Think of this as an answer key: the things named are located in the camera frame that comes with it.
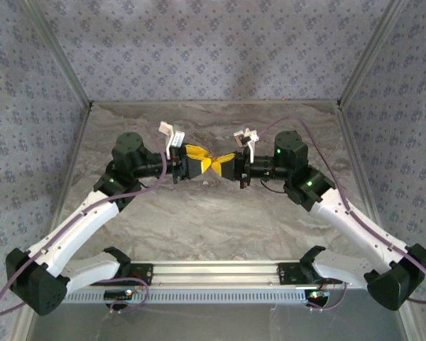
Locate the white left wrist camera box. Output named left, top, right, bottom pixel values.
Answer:
left=158, top=121, right=187, bottom=161

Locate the small circuit board with LED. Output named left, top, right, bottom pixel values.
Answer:
left=104, top=288, right=134, bottom=300
left=306, top=288, right=332, bottom=301

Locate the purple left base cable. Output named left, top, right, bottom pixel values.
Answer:
left=107, top=278, right=151, bottom=315

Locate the aluminium table edge rail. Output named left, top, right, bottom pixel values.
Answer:
left=335, top=102, right=424, bottom=341
left=11, top=102, right=94, bottom=341
left=90, top=99, right=341, bottom=107

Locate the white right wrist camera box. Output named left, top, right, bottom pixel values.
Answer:
left=232, top=128, right=260, bottom=165

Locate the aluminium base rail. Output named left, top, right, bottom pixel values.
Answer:
left=90, top=261, right=345, bottom=289

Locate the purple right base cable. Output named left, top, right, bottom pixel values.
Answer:
left=307, top=281, right=349, bottom=314

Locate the grey slotted cable duct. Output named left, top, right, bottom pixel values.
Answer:
left=61, top=286, right=308, bottom=305

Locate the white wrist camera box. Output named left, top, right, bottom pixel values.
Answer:
left=232, top=128, right=260, bottom=165
left=158, top=121, right=187, bottom=161

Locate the aluminium frame post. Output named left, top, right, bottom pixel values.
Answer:
left=21, top=0, right=94, bottom=109
left=337, top=0, right=410, bottom=109

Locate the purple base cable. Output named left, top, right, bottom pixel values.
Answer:
left=307, top=281, right=349, bottom=314
left=107, top=278, right=151, bottom=315

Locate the grey metal sheet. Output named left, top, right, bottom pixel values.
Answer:
left=24, top=301, right=413, bottom=341

